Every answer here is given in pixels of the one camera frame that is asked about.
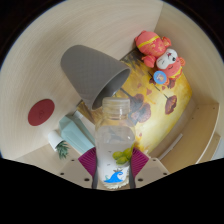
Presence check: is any red plush toy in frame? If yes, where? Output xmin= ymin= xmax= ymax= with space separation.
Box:
xmin=134 ymin=30 xmax=186 ymax=89

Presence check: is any clear plastic water bottle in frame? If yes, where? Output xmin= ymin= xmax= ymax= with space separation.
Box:
xmin=94 ymin=97 xmax=137 ymax=190

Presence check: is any white light bar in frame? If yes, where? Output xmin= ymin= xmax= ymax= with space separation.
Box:
xmin=156 ymin=133 xmax=184 ymax=161

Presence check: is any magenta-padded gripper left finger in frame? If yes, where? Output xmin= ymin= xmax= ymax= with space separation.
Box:
xmin=59 ymin=147 xmax=100 ymax=190

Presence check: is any flat round red coaster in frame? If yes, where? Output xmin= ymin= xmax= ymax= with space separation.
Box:
xmin=27 ymin=98 xmax=56 ymax=127

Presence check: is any teal vase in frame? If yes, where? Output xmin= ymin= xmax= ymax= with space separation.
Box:
xmin=58 ymin=111 xmax=97 ymax=155

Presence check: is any yellow poppy painting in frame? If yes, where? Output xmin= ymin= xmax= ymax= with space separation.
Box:
xmin=77 ymin=49 xmax=194 ymax=155

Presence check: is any grey mug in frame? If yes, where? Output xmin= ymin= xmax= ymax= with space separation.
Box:
xmin=60 ymin=44 xmax=132 ymax=111

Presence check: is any light wooden shelf unit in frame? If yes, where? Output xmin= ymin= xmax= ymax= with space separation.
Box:
xmin=148 ymin=99 xmax=223 ymax=174

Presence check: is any succulent in white pot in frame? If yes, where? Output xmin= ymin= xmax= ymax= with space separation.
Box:
xmin=47 ymin=129 xmax=71 ymax=160

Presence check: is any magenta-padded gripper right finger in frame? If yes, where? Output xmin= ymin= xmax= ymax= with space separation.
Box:
xmin=129 ymin=147 xmax=171 ymax=190

